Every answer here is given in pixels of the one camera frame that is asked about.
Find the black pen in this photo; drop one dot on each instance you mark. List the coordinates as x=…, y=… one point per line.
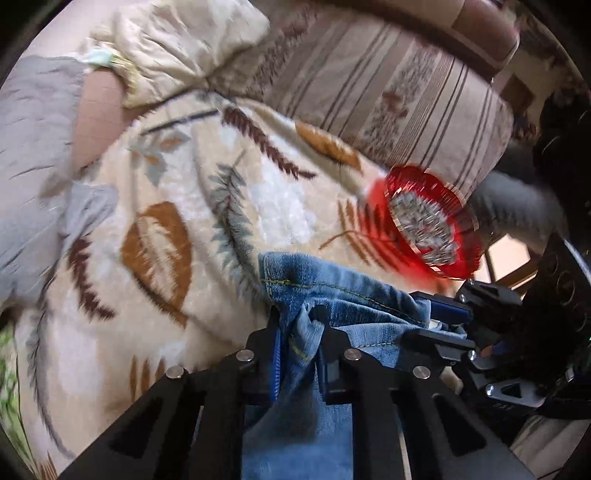
x=180, y=121

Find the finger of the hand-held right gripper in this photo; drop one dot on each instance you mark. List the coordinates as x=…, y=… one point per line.
x=438, y=344
x=450, y=310

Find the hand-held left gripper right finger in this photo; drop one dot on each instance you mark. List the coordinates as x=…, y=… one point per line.
x=330, y=378

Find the brown sofa armrest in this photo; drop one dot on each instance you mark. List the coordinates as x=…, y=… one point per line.
x=485, y=27

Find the pink pillow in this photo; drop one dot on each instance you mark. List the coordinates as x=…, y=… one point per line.
x=99, y=115

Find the person's right forearm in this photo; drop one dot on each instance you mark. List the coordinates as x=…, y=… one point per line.
x=517, y=207

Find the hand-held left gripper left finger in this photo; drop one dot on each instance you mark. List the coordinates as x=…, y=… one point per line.
x=275, y=369

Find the leaf print blanket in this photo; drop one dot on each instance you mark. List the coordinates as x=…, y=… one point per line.
x=184, y=221

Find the green checkered quilt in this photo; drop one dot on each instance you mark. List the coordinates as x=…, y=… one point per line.
x=9, y=383

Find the red glass bowl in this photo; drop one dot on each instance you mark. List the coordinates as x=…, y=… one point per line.
x=425, y=226

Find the grey quilted pillow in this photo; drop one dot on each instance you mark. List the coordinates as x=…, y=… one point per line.
x=32, y=161

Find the striped sofa cushion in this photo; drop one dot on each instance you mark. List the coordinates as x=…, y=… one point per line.
x=392, y=92

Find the blue denim pants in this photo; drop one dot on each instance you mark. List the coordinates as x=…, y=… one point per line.
x=323, y=434

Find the cream crumpled pillow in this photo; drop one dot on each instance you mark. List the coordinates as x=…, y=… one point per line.
x=184, y=41

